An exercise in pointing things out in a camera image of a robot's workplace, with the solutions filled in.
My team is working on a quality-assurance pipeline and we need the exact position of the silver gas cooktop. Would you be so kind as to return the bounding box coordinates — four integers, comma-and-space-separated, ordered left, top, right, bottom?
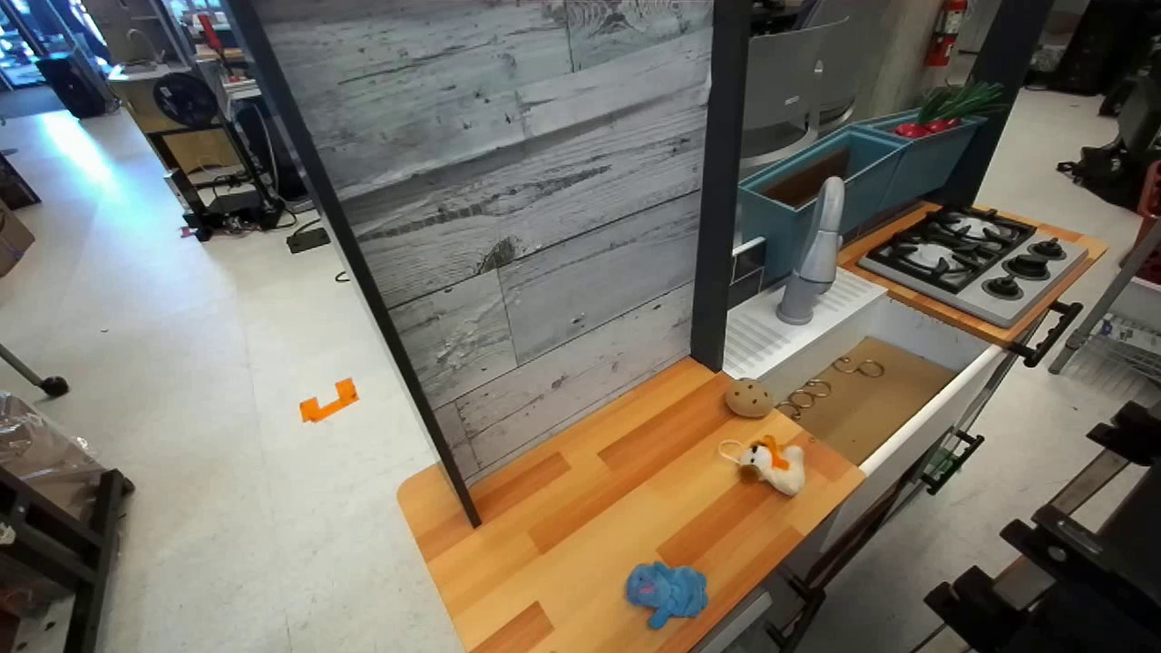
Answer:
860, 202, 1093, 332

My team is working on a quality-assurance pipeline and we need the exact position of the black vertical frame post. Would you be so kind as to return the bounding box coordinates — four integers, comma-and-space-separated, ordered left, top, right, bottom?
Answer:
688, 0, 756, 373

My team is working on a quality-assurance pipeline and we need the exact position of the black metal rack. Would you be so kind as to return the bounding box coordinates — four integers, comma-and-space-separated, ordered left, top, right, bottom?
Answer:
0, 464, 138, 653

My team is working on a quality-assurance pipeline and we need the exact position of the cart with black reel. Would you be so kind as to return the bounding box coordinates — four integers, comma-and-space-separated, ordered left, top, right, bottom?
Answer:
111, 49, 295, 242

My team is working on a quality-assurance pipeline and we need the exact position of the red fire extinguisher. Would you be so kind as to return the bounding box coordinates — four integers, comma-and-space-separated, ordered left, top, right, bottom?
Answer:
921, 0, 973, 73

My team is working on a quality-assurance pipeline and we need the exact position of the black machine frame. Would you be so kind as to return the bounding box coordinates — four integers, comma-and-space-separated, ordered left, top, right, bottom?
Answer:
921, 395, 1161, 653

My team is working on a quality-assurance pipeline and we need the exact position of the small teal bin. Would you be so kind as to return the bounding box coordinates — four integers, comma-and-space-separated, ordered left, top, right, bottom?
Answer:
860, 114, 989, 211

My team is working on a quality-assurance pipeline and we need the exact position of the white sink with drainboard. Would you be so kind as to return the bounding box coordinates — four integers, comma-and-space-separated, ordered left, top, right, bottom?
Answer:
723, 264, 1015, 539

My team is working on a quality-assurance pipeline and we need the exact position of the black wide frame post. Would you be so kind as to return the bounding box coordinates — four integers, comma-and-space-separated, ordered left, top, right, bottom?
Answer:
950, 0, 1057, 211

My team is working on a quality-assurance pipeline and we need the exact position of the black slanted frame post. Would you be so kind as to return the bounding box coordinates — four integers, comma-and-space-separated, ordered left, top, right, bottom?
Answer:
227, 0, 486, 529

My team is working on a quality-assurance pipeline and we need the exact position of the black burner grate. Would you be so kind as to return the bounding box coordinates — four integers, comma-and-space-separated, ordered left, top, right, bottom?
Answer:
871, 206, 1039, 296

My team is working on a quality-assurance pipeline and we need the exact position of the brown cookie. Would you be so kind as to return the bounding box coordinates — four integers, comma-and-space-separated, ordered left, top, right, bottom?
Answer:
723, 378, 775, 424

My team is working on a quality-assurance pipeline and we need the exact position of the blue plush toy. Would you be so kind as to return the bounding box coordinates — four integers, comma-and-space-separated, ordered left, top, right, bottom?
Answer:
621, 559, 710, 635

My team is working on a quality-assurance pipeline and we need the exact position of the black bar handle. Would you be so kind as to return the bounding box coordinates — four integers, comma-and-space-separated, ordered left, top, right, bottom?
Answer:
1012, 299, 1086, 371

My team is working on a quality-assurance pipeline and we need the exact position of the grey wood wall panel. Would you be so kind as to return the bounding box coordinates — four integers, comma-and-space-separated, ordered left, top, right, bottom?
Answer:
248, 0, 718, 484

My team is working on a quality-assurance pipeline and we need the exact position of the toy stove with wooden frame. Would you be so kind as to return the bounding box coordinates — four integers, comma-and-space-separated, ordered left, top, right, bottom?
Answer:
837, 196, 1110, 352

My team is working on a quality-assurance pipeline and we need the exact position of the white and orange plush toy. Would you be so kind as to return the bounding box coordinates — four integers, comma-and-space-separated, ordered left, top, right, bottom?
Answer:
718, 431, 808, 501

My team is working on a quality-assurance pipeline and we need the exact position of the grey faucet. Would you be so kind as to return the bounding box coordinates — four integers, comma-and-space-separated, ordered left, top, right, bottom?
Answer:
773, 175, 850, 332

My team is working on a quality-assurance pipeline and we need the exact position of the red toy food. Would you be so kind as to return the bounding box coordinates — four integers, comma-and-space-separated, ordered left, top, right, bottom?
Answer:
892, 117, 966, 147

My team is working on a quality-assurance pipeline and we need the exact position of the green plant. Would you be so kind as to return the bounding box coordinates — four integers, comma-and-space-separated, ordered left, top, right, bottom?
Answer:
919, 82, 1015, 127

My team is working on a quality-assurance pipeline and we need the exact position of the black drawer latch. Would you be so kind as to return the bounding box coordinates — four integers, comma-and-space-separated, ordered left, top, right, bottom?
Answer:
921, 424, 988, 494

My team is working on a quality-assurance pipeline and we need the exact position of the wooden countertop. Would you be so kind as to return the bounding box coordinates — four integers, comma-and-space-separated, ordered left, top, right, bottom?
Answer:
394, 357, 867, 653

